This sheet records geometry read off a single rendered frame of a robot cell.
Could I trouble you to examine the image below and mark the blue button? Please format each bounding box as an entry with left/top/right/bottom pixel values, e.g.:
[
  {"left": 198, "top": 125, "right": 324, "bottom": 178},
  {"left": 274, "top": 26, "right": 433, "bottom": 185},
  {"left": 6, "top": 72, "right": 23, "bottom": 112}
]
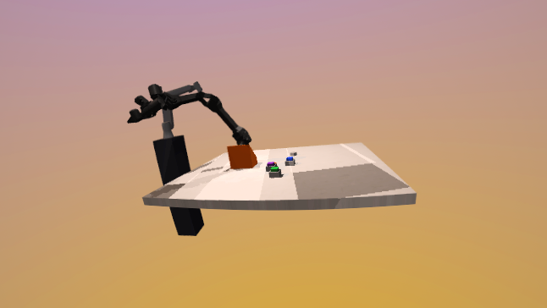
[{"left": 285, "top": 157, "right": 296, "bottom": 166}]

